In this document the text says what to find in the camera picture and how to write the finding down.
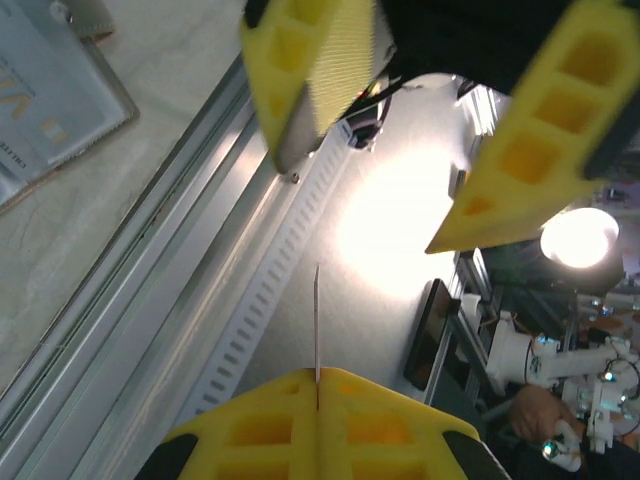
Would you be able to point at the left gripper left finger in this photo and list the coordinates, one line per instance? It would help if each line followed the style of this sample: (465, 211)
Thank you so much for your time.
(250, 435)

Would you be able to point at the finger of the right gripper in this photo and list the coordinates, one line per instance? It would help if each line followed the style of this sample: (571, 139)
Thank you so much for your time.
(300, 40)
(540, 165)

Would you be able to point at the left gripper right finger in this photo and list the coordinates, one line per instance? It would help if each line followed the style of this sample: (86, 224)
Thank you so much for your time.
(390, 435)

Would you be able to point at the white plastic card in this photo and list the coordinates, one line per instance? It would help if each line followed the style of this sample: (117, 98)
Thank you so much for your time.
(317, 325)

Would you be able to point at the blue VIP card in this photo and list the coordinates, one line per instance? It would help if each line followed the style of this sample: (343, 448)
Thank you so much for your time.
(50, 100)

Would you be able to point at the bright round lamp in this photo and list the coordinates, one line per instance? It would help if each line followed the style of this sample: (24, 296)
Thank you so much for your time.
(580, 240)

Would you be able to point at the black tablet screen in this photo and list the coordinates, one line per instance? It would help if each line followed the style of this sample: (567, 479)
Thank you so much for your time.
(430, 340)

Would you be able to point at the grey metal shelf plate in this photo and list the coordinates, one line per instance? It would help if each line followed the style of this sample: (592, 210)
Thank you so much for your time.
(375, 300)

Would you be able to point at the person's hand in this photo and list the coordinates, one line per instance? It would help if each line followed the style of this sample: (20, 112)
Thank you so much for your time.
(535, 415)

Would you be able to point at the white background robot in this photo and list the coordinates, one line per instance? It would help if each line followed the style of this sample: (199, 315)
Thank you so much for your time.
(510, 350)

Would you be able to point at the aluminium mounting rail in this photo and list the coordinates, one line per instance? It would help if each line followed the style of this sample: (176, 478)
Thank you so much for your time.
(150, 300)

